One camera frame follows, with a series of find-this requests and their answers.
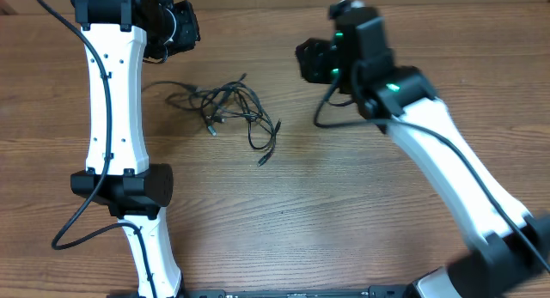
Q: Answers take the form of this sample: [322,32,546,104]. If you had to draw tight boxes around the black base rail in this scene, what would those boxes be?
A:
[107,267,474,298]

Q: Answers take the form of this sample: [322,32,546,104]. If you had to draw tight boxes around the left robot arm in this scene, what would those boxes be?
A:
[70,0,200,297]

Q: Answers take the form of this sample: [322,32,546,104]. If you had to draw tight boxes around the black cable bundle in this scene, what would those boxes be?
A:
[141,72,283,167]

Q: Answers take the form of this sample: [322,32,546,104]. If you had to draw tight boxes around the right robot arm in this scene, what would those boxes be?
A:
[296,0,549,297]

